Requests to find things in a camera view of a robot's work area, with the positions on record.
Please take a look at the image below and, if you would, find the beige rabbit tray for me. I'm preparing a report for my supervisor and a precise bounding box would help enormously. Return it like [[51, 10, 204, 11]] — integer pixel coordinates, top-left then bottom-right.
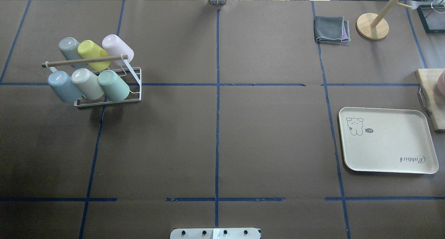
[[338, 107, 439, 174]]

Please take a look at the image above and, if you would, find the green cup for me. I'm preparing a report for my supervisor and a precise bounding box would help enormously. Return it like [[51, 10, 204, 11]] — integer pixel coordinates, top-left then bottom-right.
[[98, 70, 129, 102]]

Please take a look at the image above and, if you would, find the pink cup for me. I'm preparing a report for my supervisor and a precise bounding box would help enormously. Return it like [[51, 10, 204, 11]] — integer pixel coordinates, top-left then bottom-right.
[[102, 34, 135, 66]]

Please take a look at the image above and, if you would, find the beige cup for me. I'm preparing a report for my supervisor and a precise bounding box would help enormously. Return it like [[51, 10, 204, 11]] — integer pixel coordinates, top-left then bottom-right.
[[71, 68, 104, 101]]

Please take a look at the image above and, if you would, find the yellow cup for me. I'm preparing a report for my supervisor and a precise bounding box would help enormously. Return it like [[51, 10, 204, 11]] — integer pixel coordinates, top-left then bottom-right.
[[77, 40, 111, 71]]

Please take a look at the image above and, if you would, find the blue cup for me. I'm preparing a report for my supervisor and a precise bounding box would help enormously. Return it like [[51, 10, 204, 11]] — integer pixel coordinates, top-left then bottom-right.
[[48, 71, 82, 103]]

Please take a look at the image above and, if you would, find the grey cup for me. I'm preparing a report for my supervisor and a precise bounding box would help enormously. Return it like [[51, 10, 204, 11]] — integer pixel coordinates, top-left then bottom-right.
[[58, 37, 82, 61]]

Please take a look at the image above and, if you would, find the grey folded cloth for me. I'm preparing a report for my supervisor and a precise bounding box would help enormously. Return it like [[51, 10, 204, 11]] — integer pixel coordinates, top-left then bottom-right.
[[314, 16, 351, 46]]

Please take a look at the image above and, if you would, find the wooden mug tree stand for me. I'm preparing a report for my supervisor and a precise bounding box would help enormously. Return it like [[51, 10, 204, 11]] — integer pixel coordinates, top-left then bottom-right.
[[356, 0, 412, 40]]

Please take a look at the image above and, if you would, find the wooden cutting board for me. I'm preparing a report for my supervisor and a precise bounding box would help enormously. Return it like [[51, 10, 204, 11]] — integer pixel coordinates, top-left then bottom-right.
[[415, 68, 445, 132]]

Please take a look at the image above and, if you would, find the pink bowl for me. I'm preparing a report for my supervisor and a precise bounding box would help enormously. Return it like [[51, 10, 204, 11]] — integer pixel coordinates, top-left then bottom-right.
[[437, 71, 445, 97]]

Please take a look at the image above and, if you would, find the white wire cup rack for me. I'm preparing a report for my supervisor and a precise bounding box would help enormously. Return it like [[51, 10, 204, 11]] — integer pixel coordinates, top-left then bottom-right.
[[47, 60, 142, 108]]

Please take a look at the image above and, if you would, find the wooden rack handle rod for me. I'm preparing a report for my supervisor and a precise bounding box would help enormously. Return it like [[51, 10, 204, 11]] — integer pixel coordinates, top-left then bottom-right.
[[41, 55, 129, 68]]

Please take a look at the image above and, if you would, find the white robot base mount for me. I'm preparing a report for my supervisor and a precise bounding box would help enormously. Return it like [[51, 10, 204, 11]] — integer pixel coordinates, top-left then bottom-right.
[[170, 228, 262, 239]]

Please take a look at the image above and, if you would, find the black wire frame box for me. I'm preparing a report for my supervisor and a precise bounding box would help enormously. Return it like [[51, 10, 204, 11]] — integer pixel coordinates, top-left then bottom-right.
[[417, 1, 445, 33]]

